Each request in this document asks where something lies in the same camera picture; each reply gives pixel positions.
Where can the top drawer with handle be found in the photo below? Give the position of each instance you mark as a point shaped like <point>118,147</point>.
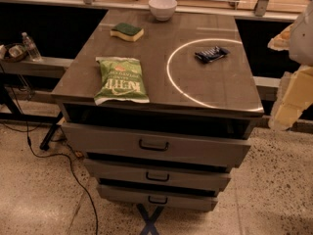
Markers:
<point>157,146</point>

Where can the grey side shelf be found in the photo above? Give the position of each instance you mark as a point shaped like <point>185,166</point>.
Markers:
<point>47,67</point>

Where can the dark bowl with items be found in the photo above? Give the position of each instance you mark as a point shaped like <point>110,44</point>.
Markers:
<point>12,53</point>

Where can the clear plastic water bottle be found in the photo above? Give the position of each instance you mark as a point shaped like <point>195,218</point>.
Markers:
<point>31,48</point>

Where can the drawer with handle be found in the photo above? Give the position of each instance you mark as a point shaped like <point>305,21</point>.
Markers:
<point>157,146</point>
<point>132,175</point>
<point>120,194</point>

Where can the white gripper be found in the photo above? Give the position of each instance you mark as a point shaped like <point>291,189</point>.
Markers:
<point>303,41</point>

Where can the middle drawer with handle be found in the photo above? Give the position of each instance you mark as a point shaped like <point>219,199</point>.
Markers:
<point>132,175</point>

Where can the green jalapeno chip bag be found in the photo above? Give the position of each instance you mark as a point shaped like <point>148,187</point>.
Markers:
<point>122,80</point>

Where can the bottom drawer with handle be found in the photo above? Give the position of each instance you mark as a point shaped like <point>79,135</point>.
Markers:
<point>120,194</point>

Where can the grey drawer cabinet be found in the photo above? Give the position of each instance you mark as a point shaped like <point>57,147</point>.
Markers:
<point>187,97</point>

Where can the white ceramic bowl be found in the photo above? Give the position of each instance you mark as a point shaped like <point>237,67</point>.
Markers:
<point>162,10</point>

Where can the green and yellow sponge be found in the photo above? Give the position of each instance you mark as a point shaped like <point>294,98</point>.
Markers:
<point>127,32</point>

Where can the dark blue rxbar wrapper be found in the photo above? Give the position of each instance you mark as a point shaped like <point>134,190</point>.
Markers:
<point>212,54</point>

